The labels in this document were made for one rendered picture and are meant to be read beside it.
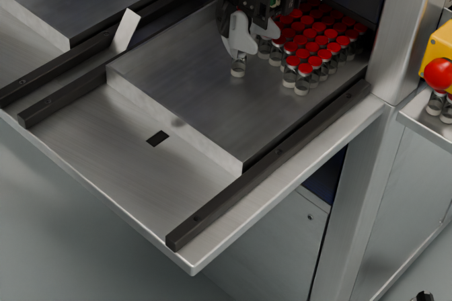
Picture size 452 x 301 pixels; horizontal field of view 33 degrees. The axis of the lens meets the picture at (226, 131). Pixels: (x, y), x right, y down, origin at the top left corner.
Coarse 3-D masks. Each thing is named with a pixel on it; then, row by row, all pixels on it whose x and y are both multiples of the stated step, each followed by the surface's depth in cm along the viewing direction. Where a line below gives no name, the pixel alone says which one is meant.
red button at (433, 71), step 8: (432, 64) 96; (440, 64) 96; (448, 64) 96; (424, 72) 98; (432, 72) 96; (440, 72) 96; (448, 72) 96; (432, 80) 97; (440, 80) 96; (448, 80) 96; (440, 88) 97
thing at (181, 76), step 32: (160, 32) 113; (192, 32) 119; (128, 64) 111; (160, 64) 113; (192, 64) 113; (224, 64) 114; (256, 64) 114; (352, 64) 115; (128, 96) 107; (160, 96) 108; (192, 96) 109; (224, 96) 109; (256, 96) 109; (288, 96) 110; (320, 96) 110; (192, 128) 100; (224, 128) 104; (256, 128) 105; (288, 128) 101; (224, 160) 98; (256, 160) 98
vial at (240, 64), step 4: (240, 56) 109; (244, 56) 109; (232, 60) 110; (236, 60) 110; (240, 60) 110; (244, 60) 110; (232, 64) 111; (236, 64) 110; (240, 64) 110; (244, 64) 110; (232, 68) 111; (236, 68) 111; (240, 68) 110; (244, 68) 111; (232, 72) 112; (236, 72) 111; (240, 72) 111; (244, 72) 112; (236, 76) 112; (240, 76) 112
